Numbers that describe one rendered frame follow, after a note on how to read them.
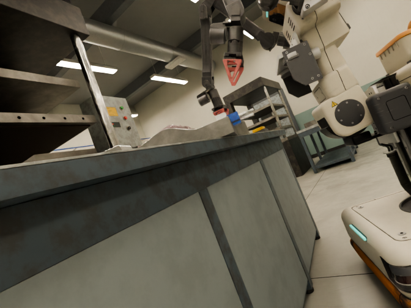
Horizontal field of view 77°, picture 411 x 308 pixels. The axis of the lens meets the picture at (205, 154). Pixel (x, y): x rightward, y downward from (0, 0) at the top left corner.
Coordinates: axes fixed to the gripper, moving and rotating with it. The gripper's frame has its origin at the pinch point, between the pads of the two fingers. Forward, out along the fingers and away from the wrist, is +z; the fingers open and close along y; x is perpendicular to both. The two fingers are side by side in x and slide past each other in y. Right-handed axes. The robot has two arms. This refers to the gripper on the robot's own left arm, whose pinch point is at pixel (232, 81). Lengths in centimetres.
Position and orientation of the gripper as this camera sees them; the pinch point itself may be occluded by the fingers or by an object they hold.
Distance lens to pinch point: 102.3
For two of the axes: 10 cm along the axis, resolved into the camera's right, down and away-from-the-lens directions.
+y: -2.2, 0.1, -9.8
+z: -0.7, 10.0, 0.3
